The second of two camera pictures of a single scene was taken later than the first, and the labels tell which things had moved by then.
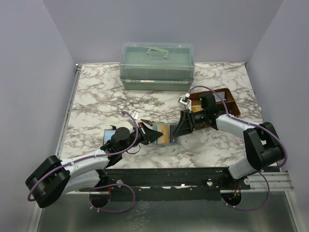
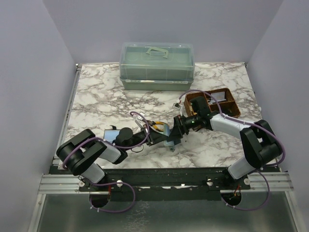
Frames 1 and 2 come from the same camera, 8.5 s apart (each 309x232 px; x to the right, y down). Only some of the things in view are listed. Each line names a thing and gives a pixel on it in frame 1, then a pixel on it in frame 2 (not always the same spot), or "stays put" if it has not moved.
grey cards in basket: x=221 y=94 stays put
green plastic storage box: x=160 y=66 stays put
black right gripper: x=187 y=123 to x=179 y=125
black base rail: x=167 y=184 stays put
